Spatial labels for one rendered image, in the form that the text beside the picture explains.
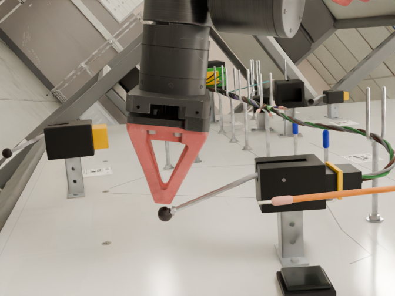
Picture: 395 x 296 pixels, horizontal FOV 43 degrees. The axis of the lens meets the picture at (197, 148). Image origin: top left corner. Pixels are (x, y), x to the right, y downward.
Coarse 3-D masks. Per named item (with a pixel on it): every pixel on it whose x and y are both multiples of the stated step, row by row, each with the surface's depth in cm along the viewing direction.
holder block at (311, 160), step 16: (256, 160) 46; (272, 160) 45; (288, 160) 45; (304, 160) 45; (320, 160) 44; (272, 176) 43; (288, 176) 43; (304, 176) 43; (320, 176) 43; (256, 192) 47; (272, 192) 43; (288, 192) 43; (304, 192) 43; (320, 192) 43; (272, 208) 43; (288, 208) 44; (304, 208) 44; (320, 208) 44
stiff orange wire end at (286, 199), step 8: (328, 192) 31; (336, 192) 31; (344, 192) 31; (352, 192) 31; (360, 192) 31; (368, 192) 31; (376, 192) 31; (384, 192) 31; (272, 200) 30; (280, 200) 30; (288, 200) 30; (296, 200) 31; (304, 200) 31
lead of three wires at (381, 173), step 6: (372, 138) 52; (378, 138) 51; (384, 144) 50; (390, 144) 50; (390, 150) 49; (390, 156) 48; (390, 162) 47; (384, 168) 46; (390, 168) 46; (366, 174) 45; (372, 174) 45; (378, 174) 45; (384, 174) 46; (366, 180) 45
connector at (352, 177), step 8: (328, 168) 45; (344, 168) 45; (352, 168) 45; (328, 176) 44; (336, 176) 44; (344, 176) 44; (352, 176) 44; (360, 176) 44; (328, 184) 44; (336, 184) 44; (344, 184) 44; (352, 184) 44; (360, 184) 44
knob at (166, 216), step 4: (160, 208) 45; (164, 208) 45; (168, 208) 45; (160, 212) 45; (164, 212) 45; (168, 212) 45; (160, 216) 45; (164, 216) 45; (168, 216) 45; (164, 220) 45; (168, 220) 45
